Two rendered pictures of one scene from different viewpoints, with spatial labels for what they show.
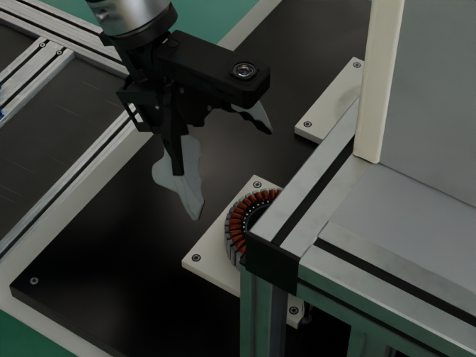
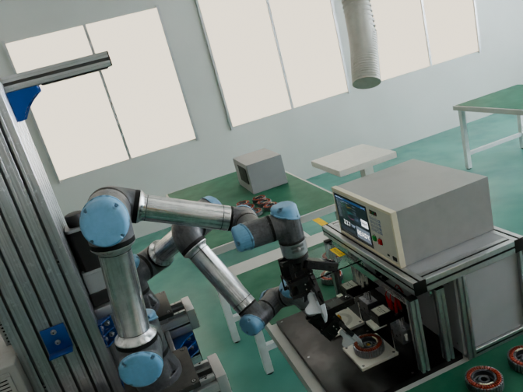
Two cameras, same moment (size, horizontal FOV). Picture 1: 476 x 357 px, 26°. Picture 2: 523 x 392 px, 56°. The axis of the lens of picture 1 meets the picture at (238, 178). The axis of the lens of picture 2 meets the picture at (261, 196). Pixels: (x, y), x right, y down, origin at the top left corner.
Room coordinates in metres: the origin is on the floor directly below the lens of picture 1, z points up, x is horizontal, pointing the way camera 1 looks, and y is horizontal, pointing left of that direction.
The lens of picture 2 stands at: (-0.18, 1.24, 1.94)
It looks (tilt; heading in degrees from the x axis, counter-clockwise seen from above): 17 degrees down; 313
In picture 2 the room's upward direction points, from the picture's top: 15 degrees counter-clockwise
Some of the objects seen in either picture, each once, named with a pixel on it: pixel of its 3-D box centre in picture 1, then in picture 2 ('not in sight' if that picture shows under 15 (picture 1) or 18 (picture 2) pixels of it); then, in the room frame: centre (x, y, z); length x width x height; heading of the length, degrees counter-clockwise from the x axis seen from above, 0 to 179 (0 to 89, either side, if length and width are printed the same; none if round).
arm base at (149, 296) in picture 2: not in sight; (138, 300); (1.49, 0.32, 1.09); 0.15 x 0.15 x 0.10
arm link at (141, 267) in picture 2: not in sight; (130, 274); (1.49, 0.31, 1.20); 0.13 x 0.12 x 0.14; 94
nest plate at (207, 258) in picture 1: (274, 247); (370, 351); (0.69, -0.04, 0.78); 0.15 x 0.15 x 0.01; 57
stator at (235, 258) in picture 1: (275, 234); (368, 345); (0.69, -0.04, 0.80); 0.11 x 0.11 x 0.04
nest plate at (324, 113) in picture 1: (376, 116); (339, 321); (0.89, -0.17, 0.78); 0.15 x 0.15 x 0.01; 57
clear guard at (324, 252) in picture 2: not in sight; (326, 264); (0.90, -0.19, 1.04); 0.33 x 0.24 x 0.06; 57
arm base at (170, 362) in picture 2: not in sight; (154, 363); (1.07, 0.58, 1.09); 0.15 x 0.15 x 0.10
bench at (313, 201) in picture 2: not in sight; (251, 236); (2.67, -1.57, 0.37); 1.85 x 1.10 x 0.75; 147
